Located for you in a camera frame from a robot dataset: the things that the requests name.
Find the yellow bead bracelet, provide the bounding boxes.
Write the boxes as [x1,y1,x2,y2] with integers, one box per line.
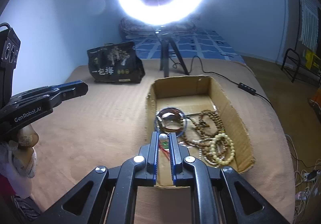
[209,133,236,166]

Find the brown wooden bead necklace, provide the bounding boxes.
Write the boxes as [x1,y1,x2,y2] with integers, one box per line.
[179,109,225,149]

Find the red string green pendant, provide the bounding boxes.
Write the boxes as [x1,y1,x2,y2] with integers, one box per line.
[158,143,170,160]

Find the red strap wristwatch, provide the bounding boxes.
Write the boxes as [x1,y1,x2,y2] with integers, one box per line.
[155,107,184,132]

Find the small white pearl bead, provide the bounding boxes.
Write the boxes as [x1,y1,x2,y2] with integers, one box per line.
[159,133,168,143]

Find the gloved left hand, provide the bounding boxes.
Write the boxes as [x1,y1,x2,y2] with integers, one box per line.
[1,125,39,186]

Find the tan blanket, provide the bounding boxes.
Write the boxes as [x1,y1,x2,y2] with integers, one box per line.
[32,59,295,221]

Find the black printed snack bag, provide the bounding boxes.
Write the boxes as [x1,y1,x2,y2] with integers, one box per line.
[87,42,145,83]

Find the cardboard box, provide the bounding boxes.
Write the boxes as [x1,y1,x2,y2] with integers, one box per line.
[146,76,255,173]

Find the black tripod stand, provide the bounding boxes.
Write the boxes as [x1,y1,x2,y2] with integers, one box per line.
[155,29,189,77]

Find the orange object on floor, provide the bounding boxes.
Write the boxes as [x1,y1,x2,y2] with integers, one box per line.
[308,88,321,115]

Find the black metal rack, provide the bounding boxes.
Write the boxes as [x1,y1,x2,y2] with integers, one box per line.
[281,48,320,87]

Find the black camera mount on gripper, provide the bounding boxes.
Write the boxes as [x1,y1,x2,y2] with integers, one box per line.
[0,22,21,108]

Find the white power strip with cables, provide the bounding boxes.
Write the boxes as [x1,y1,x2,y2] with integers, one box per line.
[285,134,320,221]

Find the black power cable with switch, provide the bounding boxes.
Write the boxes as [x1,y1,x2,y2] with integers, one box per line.
[172,55,275,109]

